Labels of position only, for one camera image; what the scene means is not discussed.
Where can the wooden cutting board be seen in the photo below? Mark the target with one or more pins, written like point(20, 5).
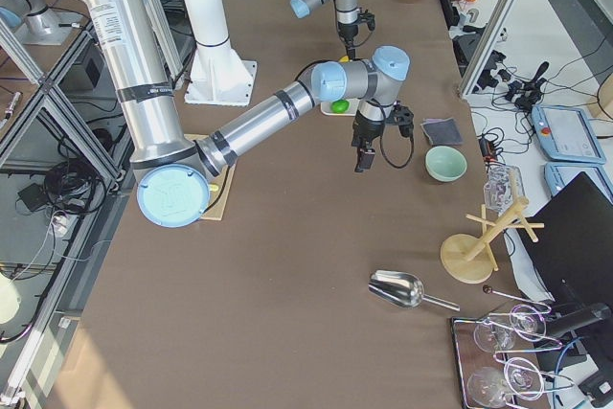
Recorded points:
point(218, 171)

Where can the aluminium frame post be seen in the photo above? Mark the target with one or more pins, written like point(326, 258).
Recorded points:
point(485, 47)

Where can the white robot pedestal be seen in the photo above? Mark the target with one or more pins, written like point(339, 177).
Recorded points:
point(218, 75)

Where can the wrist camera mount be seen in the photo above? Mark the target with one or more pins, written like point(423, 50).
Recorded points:
point(402, 117)
point(367, 18)

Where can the black glass tray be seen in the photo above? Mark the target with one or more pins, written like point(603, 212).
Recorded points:
point(498, 369)

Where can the grey folded cloth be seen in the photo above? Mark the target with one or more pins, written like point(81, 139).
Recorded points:
point(442, 132)

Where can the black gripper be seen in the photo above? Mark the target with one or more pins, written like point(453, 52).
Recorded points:
point(348, 34)
point(366, 131)

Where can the black monitor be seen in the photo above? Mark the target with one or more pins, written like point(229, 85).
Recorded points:
point(573, 255)

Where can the wooden cup tree stand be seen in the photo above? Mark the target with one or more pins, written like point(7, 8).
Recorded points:
point(470, 259)

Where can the cream rabbit tray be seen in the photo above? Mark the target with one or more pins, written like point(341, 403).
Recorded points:
point(325, 109)

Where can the green lemon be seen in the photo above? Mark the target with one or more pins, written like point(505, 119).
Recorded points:
point(339, 107)

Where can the metal scoop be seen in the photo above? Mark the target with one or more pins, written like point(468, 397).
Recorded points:
point(403, 290)

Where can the green ceramic bowl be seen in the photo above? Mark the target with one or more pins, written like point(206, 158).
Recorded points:
point(445, 164)

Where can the wine glass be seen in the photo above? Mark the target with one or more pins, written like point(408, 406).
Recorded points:
point(528, 322)

